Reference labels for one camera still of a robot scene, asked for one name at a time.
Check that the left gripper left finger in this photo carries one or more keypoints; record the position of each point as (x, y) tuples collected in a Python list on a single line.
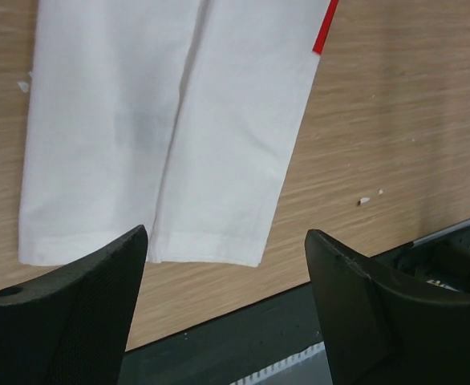
[(71, 325)]

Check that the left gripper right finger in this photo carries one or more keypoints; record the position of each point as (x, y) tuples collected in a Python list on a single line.
[(381, 326)]

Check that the white t shirt red print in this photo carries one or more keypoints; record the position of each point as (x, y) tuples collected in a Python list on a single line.
[(180, 116)]

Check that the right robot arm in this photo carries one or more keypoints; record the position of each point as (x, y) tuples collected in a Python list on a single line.
[(443, 260)]

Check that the white slotted cable duct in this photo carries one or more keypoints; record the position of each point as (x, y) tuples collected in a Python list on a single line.
[(281, 366)]

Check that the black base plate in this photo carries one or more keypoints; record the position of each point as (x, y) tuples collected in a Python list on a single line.
[(230, 347)]

